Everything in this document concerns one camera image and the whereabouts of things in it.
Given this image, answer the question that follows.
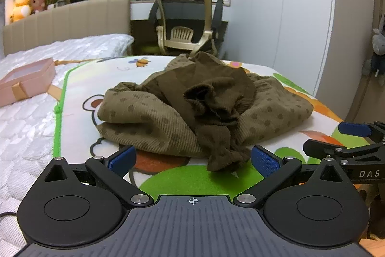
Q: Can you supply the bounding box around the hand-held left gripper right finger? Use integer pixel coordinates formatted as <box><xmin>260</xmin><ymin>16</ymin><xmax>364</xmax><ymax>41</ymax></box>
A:
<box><xmin>233</xmin><ymin>145</ymin><xmax>346</xmax><ymax>210</ymax></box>

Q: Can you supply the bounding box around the pink plush toy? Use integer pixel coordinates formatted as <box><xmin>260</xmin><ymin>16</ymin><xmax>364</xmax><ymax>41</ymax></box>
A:
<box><xmin>30</xmin><ymin>0</ymin><xmax>46</xmax><ymax>13</ymax></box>

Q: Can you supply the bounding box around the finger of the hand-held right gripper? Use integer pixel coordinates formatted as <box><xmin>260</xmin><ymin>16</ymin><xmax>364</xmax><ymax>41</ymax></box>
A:
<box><xmin>338</xmin><ymin>121</ymin><xmax>385</xmax><ymax>141</ymax></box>
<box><xmin>303</xmin><ymin>139</ymin><xmax>385</xmax><ymax>160</ymax></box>

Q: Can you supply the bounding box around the beige padded headboard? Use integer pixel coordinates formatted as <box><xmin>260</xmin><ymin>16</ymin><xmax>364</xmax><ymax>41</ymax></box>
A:
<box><xmin>2</xmin><ymin>0</ymin><xmax>132</xmax><ymax>57</ymax></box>

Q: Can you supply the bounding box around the grey plush toy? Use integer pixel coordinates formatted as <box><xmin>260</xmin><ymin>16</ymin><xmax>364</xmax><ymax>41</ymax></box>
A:
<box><xmin>362</xmin><ymin>14</ymin><xmax>385</xmax><ymax>77</ymax></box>

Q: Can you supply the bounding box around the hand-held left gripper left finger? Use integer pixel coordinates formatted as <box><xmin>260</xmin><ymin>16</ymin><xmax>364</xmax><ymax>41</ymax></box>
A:
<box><xmin>44</xmin><ymin>145</ymin><xmax>154</xmax><ymax>210</ymax></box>

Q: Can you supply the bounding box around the pink gift box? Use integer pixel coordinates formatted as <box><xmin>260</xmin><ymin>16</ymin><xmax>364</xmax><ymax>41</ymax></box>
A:
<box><xmin>0</xmin><ymin>58</ymin><xmax>57</xmax><ymax>108</ymax></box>

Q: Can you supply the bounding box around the white wardrobe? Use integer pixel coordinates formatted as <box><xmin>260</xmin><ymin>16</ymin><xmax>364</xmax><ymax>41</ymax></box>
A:
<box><xmin>223</xmin><ymin>0</ymin><xmax>373</xmax><ymax>122</ymax></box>

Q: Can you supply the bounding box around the beige black office chair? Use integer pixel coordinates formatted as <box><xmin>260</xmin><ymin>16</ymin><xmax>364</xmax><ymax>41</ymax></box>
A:
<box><xmin>148</xmin><ymin>0</ymin><xmax>230</xmax><ymax>60</ymax></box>

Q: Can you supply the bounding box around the yellow plush duck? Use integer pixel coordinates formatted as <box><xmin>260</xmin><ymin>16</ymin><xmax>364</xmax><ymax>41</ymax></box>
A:
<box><xmin>9</xmin><ymin>0</ymin><xmax>33</xmax><ymax>23</ymax></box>

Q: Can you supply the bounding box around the olive dotted corduroy garment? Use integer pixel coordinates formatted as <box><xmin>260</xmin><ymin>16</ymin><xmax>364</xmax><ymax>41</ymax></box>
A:
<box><xmin>96</xmin><ymin>51</ymin><xmax>314</xmax><ymax>172</ymax></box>

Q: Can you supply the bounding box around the white quilted mattress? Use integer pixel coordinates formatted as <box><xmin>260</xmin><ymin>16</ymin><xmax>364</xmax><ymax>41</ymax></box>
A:
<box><xmin>0</xmin><ymin>33</ymin><xmax>135</xmax><ymax>245</ymax></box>

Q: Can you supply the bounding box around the cartoon printed blanket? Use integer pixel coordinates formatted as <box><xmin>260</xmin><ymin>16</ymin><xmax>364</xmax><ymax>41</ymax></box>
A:
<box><xmin>52</xmin><ymin>55</ymin><xmax>376</xmax><ymax>203</ymax></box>

